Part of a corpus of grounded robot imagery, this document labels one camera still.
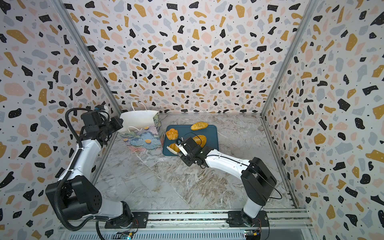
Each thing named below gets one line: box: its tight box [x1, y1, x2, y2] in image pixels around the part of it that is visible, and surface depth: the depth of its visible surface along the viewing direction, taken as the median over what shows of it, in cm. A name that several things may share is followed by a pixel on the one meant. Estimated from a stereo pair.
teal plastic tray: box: [162, 124, 219, 156], surface depth 108 cm
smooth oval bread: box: [190, 121, 209, 131], surface depth 112 cm
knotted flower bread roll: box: [166, 128, 179, 141], surface depth 106 cm
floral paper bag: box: [118, 100, 164, 151], surface depth 90 cm
